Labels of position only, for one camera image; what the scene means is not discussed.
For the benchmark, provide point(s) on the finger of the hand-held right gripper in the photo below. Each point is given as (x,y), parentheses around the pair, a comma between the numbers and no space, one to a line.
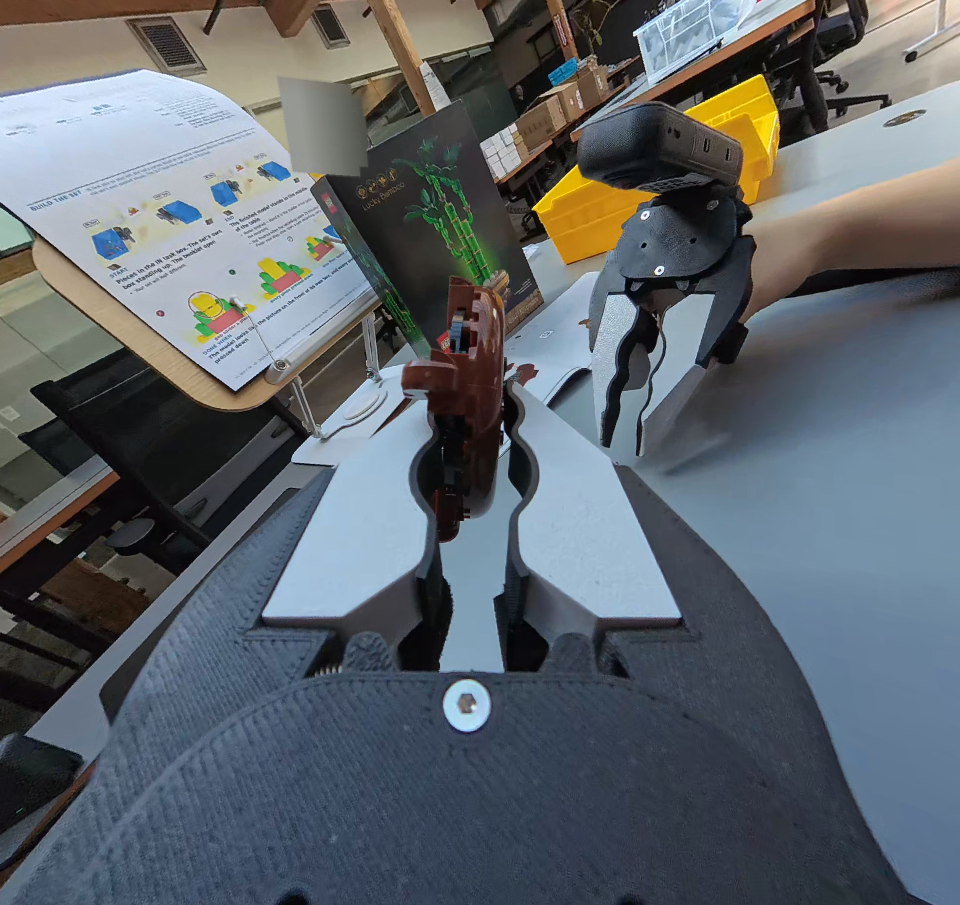
(615,342)
(686,365)

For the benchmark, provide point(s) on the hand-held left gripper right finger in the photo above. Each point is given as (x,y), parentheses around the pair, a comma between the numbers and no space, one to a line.
(592,530)

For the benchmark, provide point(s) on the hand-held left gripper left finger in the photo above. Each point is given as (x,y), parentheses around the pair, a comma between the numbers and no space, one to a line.
(352,530)

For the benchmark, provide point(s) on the brown brick model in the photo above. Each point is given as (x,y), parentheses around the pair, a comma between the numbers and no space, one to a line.
(480,365)

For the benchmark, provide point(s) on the person's right forearm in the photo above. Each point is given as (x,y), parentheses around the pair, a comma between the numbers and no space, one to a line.
(862,230)

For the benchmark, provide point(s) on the grey desk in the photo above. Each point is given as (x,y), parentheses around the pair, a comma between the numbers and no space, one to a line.
(825,470)

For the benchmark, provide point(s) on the white building booklet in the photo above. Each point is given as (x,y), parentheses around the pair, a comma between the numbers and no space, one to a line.
(555,335)

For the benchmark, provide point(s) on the yellow plastic bin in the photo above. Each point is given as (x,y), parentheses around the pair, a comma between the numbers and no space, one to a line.
(585,222)

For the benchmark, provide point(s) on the stack of cardboard boxes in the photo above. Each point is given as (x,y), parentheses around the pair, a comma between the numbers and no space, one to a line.
(562,106)

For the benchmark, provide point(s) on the stack of small white boxes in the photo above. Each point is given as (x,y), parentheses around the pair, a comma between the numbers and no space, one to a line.
(502,151)

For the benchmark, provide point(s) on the clear plastic container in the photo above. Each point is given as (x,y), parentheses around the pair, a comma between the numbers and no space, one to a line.
(690,27)

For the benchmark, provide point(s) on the black office chair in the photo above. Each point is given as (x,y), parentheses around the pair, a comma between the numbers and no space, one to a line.
(832,27)
(150,425)

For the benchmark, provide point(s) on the black bamboo set box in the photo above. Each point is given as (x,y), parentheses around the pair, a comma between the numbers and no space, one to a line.
(420,192)

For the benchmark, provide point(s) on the wooden document stand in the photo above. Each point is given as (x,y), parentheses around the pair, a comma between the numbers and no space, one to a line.
(112,320)

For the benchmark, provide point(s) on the printed instruction sheet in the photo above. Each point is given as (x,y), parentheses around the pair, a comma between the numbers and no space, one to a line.
(150,192)

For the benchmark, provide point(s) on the black device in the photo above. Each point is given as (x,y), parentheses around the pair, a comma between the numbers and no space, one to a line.
(30,777)

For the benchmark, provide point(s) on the white wall vent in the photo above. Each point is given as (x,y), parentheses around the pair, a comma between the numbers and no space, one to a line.
(331,26)
(166,46)

